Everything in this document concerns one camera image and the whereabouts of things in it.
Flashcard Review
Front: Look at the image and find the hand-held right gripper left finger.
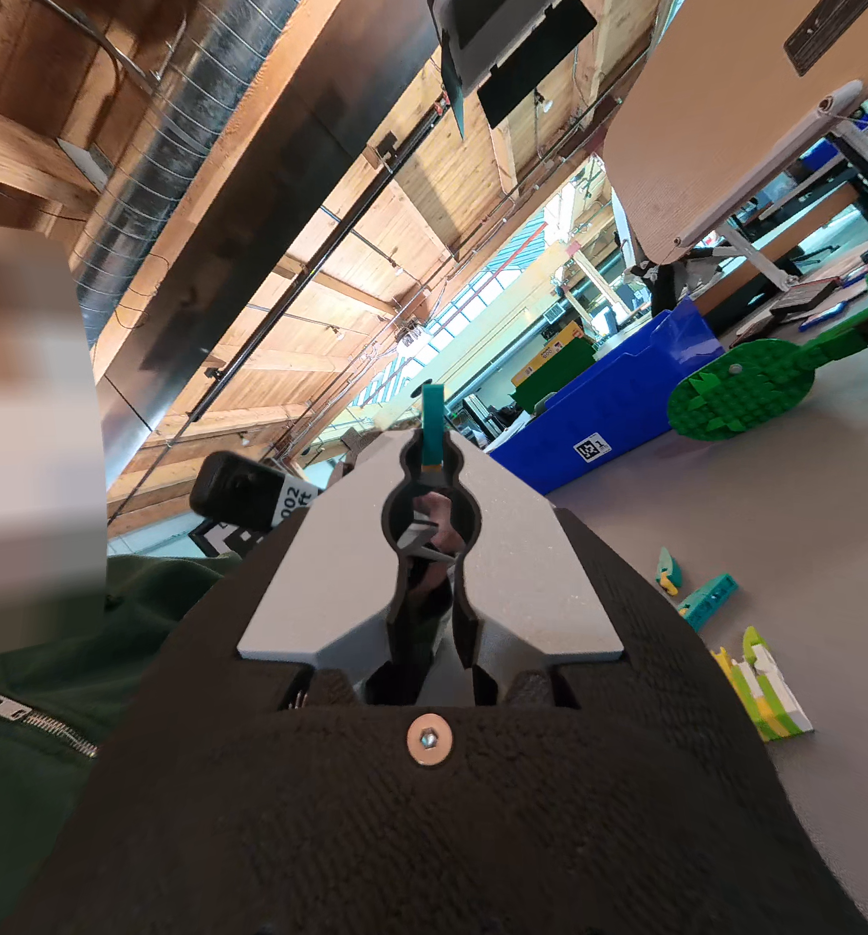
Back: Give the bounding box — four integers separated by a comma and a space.
237, 430, 410, 704

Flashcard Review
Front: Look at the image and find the large silver duct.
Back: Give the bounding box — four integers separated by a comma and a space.
72, 0, 303, 352

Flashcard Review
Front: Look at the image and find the wooden tilted board stand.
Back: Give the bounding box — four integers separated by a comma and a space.
602, 0, 868, 286

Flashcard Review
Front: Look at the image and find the blue plastic bin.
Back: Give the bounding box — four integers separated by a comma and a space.
488, 298, 727, 496

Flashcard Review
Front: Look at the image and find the green lego plant model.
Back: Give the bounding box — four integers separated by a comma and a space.
667, 256, 868, 441

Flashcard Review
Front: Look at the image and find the grey duct vent box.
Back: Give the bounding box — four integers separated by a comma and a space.
426, 0, 599, 140

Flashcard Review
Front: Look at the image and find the lime white lego assembly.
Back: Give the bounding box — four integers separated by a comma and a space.
711, 627, 814, 742

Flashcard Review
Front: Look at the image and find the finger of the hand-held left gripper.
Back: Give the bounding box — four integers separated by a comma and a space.
396, 510, 455, 565

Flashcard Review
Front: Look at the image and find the green yellow cardboard box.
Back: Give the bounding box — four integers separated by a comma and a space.
510, 321, 599, 413

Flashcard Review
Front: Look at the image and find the long teal lego piece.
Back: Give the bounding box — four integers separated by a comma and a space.
421, 383, 448, 468

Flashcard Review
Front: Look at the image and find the teal holed lego beam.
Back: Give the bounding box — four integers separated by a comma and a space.
676, 573, 738, 631

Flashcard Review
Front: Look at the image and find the small black box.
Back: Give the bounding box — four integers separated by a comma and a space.
770, 281, 836, 318

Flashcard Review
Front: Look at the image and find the black white marker sign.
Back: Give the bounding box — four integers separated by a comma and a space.
189, 520, 259, 560

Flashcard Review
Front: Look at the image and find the person's green jacket torso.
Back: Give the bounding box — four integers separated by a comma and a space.
0, 551, 245, 935

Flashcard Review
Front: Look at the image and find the person's left hand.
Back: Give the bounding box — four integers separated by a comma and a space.
415, 492, 469, 553

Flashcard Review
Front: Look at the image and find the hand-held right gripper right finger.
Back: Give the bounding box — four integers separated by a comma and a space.
448, 431, 626, 691

